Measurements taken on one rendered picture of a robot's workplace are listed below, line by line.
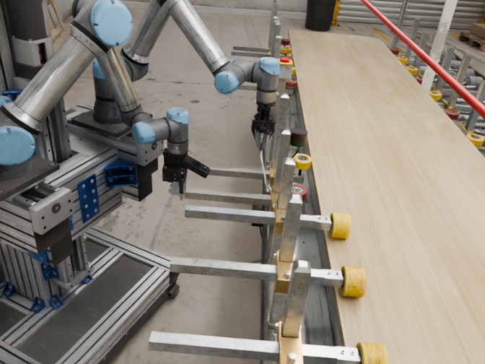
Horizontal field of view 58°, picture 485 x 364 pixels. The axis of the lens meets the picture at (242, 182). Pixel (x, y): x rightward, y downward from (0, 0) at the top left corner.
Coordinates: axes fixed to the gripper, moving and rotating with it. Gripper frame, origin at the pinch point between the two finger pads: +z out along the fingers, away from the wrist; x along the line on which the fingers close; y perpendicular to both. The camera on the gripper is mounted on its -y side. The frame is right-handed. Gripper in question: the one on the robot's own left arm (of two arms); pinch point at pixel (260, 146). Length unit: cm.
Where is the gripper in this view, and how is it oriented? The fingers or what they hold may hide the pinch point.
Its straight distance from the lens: 176.5
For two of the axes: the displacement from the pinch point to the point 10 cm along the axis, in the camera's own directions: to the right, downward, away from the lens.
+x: 10.0, 0.8, -0.1
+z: -0.7, 8.5, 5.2
